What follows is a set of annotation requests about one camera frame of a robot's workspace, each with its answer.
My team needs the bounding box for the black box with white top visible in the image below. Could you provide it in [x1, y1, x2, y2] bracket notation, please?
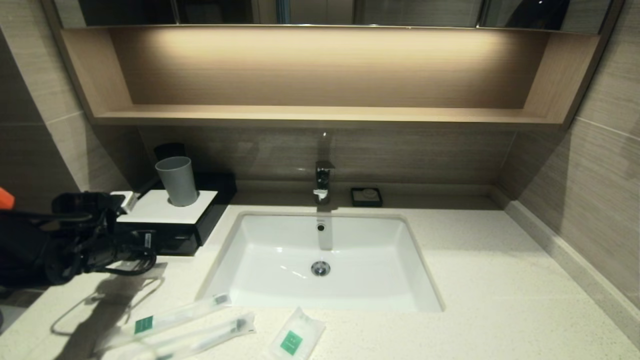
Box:
[117, 171, 237, 249]

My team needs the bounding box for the small sachet green label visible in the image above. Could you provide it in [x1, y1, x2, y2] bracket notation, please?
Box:
[269, 307, 327, 360]

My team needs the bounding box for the dental kit packet green label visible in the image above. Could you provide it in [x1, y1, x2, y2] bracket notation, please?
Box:
[97, 293, 233, 354]

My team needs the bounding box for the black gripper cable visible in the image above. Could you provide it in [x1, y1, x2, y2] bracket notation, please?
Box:
[92, 250, 158, 277]

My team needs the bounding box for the black soap dish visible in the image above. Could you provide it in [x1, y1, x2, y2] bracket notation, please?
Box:
[350, 186, 383, 208]

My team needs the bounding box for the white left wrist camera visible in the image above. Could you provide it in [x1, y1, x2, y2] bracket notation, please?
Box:
[110, 190, 139, 214]

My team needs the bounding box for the mirror cabinet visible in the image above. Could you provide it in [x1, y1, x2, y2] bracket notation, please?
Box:
[52, 0, 615, 35]

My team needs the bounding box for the chrome faucet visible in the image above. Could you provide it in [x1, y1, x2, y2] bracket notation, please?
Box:
[313, 131, 337, 205]

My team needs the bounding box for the grey plastic cup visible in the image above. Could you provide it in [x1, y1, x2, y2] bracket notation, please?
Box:
[154, 155, 199, 207]

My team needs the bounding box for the white sink basin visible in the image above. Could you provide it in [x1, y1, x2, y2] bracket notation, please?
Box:
[197, 210, 445, 313]

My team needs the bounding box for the clear toothbrush packet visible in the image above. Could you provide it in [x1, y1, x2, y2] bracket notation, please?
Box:
[112, 312, 257, 360]

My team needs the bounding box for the wooden wall shelf niche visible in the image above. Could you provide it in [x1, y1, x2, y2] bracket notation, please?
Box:
[41, 0, 626, 131]

